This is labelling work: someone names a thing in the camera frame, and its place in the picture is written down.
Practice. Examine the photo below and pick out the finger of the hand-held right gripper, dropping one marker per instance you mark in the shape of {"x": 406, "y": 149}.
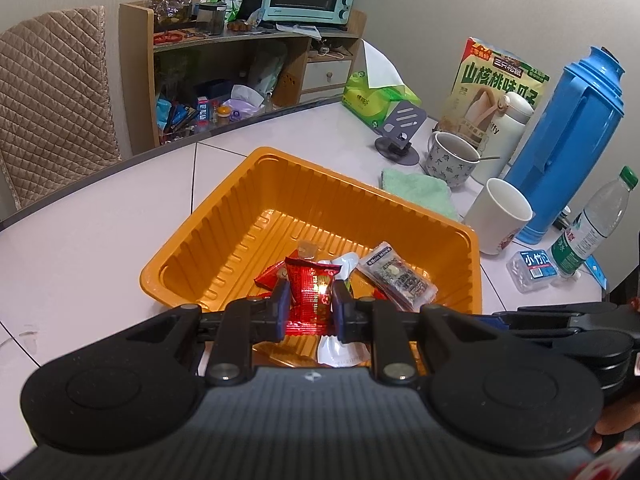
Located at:
{"x": 565, "y": 309}
{"x": 530, "y": 324}

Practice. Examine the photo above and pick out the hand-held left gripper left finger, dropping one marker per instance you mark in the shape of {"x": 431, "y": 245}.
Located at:
{"x": 281, "y": 310}

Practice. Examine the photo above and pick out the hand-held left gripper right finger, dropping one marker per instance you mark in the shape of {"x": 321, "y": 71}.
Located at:
{"x": 341, "y": 312}

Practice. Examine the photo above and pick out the red candy packet white print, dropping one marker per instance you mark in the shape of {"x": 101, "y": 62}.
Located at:
{"x": 307, "y": 295}

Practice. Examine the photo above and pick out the clear brown candy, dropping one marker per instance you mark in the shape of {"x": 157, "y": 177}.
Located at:
{"x": 309, "y": 249}

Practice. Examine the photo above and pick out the clear speckled snack packet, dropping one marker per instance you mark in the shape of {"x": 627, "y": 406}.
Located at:
{"x": 400, "y": 275}

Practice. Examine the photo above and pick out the orange plastic tray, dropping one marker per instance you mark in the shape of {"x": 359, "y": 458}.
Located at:
{"x": 240, "y": 230}

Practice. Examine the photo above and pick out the person's right hand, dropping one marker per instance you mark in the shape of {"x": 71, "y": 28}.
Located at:
{"x": 610, "y": 430}

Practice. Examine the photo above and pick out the small red candy packet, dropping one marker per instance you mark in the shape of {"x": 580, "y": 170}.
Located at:
{"x": 270, "y": 277}

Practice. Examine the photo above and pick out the white snack wrapper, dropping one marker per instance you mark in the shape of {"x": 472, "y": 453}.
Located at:
{"x": 345, "y": 352}

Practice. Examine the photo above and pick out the white green wrapped candy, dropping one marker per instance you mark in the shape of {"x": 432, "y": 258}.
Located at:
{"x": 340, "y": 266}

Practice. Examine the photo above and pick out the small blue packet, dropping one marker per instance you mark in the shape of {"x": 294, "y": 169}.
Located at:
{"x": 596, "y": 272}

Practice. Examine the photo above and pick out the clear box blue label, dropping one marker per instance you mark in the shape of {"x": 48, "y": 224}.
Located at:
{"x": 532, "y": 270}

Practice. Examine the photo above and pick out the water bottle green cap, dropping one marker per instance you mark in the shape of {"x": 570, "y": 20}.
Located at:
{"x": 590, "y": 225}

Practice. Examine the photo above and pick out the white mug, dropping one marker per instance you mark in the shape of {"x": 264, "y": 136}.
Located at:
{"x": 492, "y": 225}

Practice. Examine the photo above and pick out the green cloth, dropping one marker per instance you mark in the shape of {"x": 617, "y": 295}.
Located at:
{"x": 420, "y": 192}

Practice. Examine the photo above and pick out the metal spoon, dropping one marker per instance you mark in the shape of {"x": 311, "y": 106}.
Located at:
{"x": 490, "y": 159}

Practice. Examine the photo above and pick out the blue thermos jug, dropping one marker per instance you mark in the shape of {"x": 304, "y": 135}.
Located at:
{"x": 565, "y": 135}

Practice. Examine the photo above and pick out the patterned ceramic mug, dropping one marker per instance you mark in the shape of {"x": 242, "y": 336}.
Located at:
{"x": 447, "y": 167}

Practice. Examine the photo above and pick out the grey phone stand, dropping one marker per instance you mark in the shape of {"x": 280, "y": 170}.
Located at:
{"x": 402, "y": 125}

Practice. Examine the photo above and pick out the purple container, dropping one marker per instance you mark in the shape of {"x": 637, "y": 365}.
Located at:
{"x": 240, "y": 110}

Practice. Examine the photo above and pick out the small blue box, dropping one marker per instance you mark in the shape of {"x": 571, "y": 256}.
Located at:
{"x": 204, "y": 110}

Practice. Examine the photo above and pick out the green tissue pack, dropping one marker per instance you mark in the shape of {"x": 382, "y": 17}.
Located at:
{"x": 370, "y": 100}

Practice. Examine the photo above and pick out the white drawer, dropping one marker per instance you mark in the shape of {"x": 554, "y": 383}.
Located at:
{"x": 327, "y": 76}

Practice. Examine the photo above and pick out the large beige green snack bag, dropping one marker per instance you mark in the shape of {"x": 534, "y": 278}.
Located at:
{"x": 500, "y": 70}

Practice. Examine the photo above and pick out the wooden shelf unit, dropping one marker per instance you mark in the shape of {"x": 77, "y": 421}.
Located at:
{"x": 140, "y": 75}

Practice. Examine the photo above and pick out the dark glass canister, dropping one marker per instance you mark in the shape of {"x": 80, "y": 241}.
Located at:
{"x": 211, "y": 19}

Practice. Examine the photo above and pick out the beige quilted chair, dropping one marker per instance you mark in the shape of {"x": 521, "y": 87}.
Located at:
{"x": 55, "y": 105}

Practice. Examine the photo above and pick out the plastic jar orange lid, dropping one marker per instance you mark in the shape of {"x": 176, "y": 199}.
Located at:
{"x": 172, "y": 2}

